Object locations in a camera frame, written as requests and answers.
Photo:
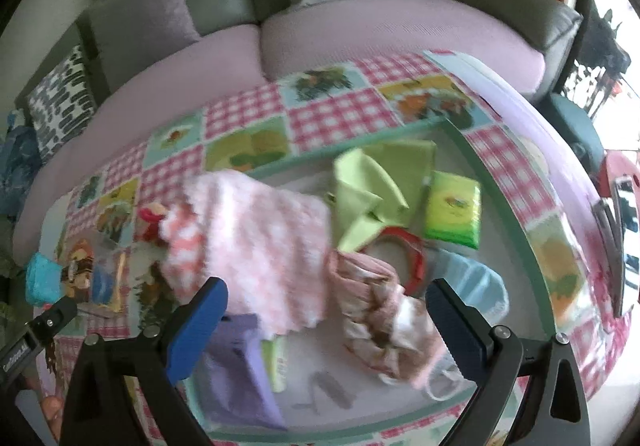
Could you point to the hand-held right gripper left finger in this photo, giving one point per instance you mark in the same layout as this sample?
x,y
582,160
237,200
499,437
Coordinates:
x,y
195,326

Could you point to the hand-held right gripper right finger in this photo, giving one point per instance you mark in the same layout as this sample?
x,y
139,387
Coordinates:
x,y
455,338

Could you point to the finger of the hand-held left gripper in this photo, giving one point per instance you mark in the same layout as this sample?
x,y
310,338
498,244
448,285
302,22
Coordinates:
x,y
55,318

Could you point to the blue face mask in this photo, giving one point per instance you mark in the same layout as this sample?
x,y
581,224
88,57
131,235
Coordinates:
x,y
475,281

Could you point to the purple fabric piece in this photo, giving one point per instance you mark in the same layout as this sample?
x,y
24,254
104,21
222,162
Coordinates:
x,y
235,376

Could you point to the pink scrunchie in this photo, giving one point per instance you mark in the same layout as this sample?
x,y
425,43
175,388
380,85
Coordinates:
x,y
380,311

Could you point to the green tissue packet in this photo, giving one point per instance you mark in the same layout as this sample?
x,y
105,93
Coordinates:
x,y
452,206
275,363

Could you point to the pink fluffy towel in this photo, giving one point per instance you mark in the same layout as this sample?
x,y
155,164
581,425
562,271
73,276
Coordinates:
x,y
182,231

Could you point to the pink white checked towel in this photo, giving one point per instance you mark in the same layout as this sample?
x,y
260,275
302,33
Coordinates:
x,y
260,236

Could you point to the teal shallow cardboard tray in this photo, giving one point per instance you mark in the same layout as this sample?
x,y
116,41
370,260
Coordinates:
x,y
320,406

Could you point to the light green cloth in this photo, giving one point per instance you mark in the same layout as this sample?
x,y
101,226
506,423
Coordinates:
x,y
375,181

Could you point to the teal cube container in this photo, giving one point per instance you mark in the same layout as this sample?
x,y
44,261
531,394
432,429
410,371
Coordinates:
x,y
45,276

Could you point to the blue denim clothes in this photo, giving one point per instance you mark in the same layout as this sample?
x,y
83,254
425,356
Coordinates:
x,y
17,161

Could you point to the black phone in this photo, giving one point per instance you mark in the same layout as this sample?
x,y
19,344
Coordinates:
x,y
625,236

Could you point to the black and white patterned cushion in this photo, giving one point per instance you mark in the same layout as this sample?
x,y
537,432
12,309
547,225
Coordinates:
x,y
60,101

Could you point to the red stool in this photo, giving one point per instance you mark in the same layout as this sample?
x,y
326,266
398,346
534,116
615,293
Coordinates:
x,y
620,164

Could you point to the teal chair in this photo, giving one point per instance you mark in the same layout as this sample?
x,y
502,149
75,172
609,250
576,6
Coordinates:
x,y
580,126

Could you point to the pink checked tablecloth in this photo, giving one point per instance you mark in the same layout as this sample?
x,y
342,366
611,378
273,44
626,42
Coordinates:
x,y
340,116

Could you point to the pink sofa seat cover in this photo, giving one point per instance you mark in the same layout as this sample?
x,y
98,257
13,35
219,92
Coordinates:
x,y
175,71
400,26

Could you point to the purple cushion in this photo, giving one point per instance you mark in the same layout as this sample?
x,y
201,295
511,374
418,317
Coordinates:
x,y
140,21

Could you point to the black metal ironwork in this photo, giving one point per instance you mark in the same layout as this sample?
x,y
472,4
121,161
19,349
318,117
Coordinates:
x,y
600,51

